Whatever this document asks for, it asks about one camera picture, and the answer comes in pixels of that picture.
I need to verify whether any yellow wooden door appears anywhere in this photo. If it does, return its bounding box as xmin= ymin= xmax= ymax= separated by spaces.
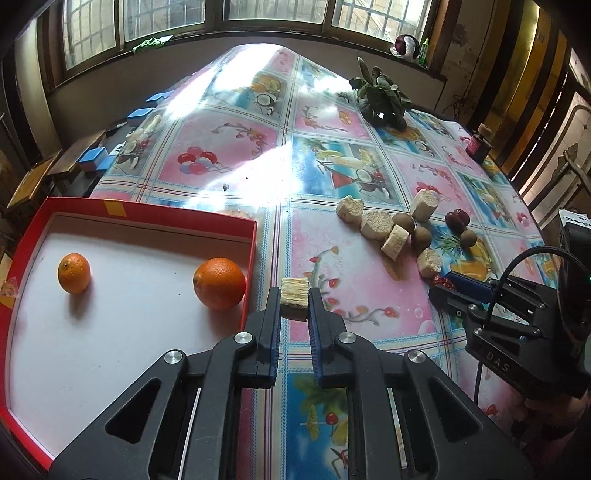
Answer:
xmin=466 ymin=0 xmax=591 ymax=195

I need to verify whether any green potted plant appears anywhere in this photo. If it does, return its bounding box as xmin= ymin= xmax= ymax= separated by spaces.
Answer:
xmin=351 ymin=56 xmax=414 ymax=130

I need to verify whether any wooden bench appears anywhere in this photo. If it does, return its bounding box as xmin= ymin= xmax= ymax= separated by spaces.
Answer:
xmin=46 ymin=129 xmax=109 ymax=195

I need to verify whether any dark red jar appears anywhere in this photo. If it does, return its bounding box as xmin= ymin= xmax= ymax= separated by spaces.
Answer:
xmin=466 ymin=124 xmax=492 ymax=162

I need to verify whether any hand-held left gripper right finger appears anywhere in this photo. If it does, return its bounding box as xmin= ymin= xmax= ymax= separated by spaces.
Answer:
xmin=308 ymin=287 xmax=539 ymax=480

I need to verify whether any wooden chair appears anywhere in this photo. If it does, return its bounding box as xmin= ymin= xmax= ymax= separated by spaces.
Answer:
xmin=7 ymin=148 xmax=63 ymax=222

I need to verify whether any red cardboard tray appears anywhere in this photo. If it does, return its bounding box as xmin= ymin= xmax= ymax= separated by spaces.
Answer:
xmin=0 ymin=197 xmax=259 ymax=472

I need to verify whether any printed plastic tablecloth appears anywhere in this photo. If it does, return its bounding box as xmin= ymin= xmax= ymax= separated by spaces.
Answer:
xmin=88 ymin=44 xmax=550 ymax=480

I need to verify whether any small orange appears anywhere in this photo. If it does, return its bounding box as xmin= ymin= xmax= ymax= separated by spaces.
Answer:
xmin=58 ymin=253 xmax=92 ymax=294

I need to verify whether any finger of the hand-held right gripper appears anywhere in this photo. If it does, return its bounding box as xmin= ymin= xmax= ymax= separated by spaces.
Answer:
xmin=445 ymin=271 xmax=558 ymax=320
xmin=429 ymin=286 xmax=541 ymax=340

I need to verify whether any window with metal grille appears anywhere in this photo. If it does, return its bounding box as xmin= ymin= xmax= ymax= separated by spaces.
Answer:
xmin=44 ymin=0 xmax=444 ymax=88

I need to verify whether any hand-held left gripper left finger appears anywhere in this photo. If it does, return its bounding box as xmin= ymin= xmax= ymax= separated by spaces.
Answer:
xmin=48 ymin=286 xmax=282 ymax=480

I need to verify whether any large orange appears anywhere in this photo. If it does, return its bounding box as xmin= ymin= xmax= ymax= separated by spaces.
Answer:
xmin=192 ymin=257 xmax=247 ymax=310

